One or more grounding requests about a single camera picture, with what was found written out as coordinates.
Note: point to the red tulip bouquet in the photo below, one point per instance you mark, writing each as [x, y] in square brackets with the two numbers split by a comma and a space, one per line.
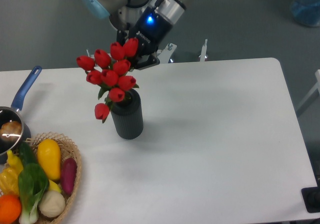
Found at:
[110, 73]

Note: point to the yellow bell pepper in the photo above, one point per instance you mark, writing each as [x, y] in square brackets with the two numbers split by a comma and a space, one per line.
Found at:
[9, 181]

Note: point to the dark grey ribbed vase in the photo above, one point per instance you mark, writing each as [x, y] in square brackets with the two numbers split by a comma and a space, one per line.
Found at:
[128, 117]

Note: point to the green bok choy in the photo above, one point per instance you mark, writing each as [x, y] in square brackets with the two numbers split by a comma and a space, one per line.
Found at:
[32, 183]

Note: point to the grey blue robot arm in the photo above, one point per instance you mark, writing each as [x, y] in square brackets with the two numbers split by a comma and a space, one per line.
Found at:
[131, 10]

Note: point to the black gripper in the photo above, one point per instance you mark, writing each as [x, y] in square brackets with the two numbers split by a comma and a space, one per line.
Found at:
[150, 30]

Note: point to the purple eggplant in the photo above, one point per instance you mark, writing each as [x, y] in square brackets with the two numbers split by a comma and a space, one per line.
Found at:
[68, 175]

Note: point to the blue translucent bin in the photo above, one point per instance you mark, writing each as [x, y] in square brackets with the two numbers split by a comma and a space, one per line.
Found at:
[306, 12]

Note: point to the beige garlic bulb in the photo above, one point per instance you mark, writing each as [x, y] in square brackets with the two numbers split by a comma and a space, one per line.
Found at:
[52, 204]

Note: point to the black device at table edge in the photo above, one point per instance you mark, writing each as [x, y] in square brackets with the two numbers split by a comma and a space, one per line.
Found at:
[311, 199]

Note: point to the orange fruit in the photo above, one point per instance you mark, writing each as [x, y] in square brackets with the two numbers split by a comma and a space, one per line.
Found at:
[10, 208]

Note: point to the white table frame leg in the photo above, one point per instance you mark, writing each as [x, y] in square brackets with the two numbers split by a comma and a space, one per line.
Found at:
[309, 97]

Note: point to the yellow squash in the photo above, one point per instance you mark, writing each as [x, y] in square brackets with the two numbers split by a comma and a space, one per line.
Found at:
[49, 158]

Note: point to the brown bread roll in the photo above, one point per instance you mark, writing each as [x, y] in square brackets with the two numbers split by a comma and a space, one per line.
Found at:
[11, 131]

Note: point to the woven wicker basket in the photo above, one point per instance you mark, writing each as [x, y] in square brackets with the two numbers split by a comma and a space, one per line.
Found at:
[68, 150]

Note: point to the blue handled saucepan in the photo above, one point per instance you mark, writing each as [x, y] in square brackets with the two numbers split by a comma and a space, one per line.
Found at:
[12, 113]

